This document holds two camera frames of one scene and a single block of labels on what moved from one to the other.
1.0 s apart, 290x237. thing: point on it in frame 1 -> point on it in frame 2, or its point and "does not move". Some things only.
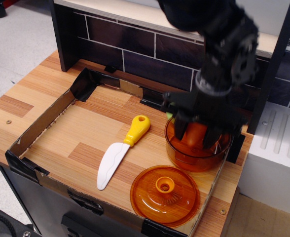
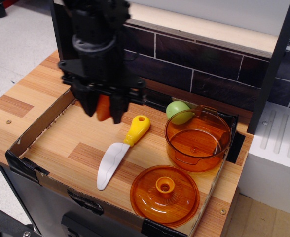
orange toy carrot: [195, 135] -> [103, 110]
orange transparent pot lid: [165, 194] does not move
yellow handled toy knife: [115, 155] does not move
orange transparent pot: [191, 159] does not move
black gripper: [215, 108] -> [103, 68]
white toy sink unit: [271, 169] does not move
